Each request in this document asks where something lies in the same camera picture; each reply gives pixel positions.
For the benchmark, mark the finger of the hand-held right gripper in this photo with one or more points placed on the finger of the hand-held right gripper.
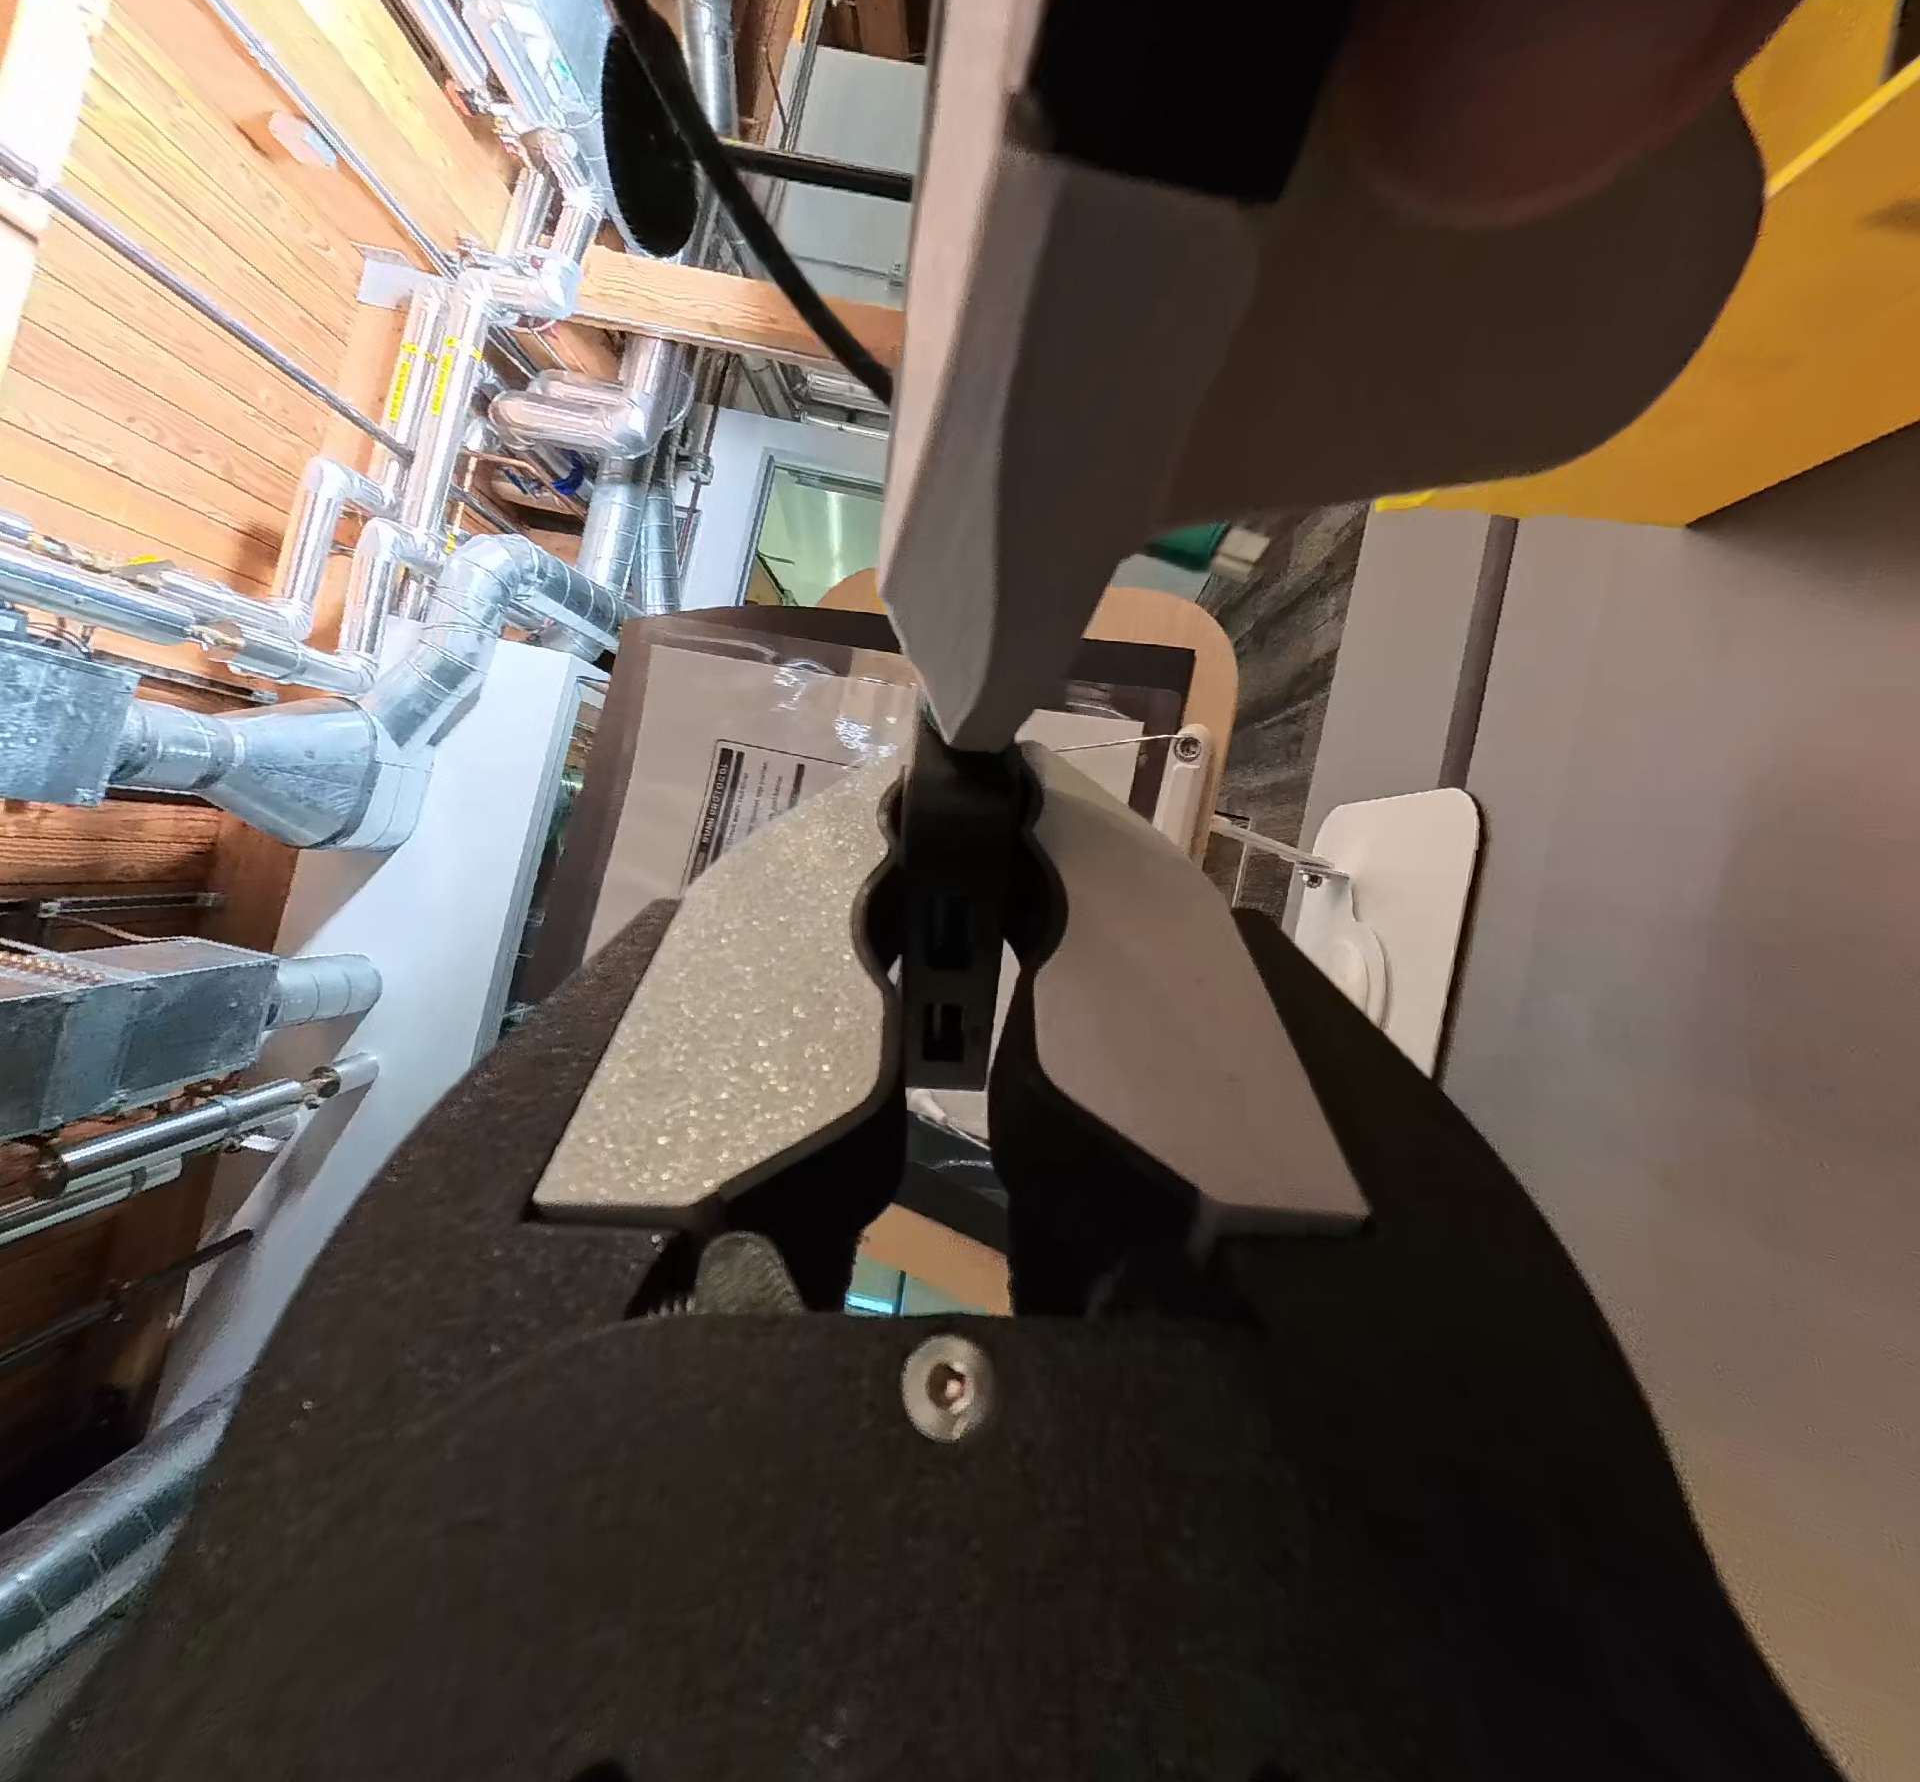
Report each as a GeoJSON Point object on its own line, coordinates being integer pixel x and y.
{"type": "Point", "coordinates": [975, 463]}

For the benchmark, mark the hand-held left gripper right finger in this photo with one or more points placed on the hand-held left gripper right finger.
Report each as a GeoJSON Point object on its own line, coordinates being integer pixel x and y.
{"type": "Point", "coordinates": [1184, 1047]}

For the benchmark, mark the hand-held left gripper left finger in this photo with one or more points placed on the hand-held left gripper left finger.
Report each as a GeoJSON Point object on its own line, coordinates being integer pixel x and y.
{"type": "Point", "coordinates": [721, 1033]}

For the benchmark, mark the black adapter hub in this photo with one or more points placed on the black adapter hub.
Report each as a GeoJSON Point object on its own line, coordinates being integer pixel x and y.
{"type": "Point", "coordinates": [948, 912]}

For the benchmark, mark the yellow plastic bin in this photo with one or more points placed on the yellow plastic bin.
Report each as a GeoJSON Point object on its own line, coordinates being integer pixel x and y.
{"type": "Point", "coordinates": [1800, 313]}

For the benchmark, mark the framed instruction sign board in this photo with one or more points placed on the framed instruction sign board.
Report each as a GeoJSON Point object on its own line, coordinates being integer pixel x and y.
{"type": "Point", "coordinates": [674, 763]}

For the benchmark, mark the white sign stand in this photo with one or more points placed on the white sign stand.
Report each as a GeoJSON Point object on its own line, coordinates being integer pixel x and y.
{"type": "Point", "coordinates": [1411, 882]}

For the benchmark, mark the black pole stand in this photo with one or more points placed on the black pole stand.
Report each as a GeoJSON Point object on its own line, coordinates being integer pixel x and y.
{"type": "Point", "coordinates": [648, 140]}

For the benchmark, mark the silver ventilation duct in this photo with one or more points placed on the silver ventilation duct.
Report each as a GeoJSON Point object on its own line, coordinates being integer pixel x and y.
{"type": "Point", "coordinates": [301, 763]}

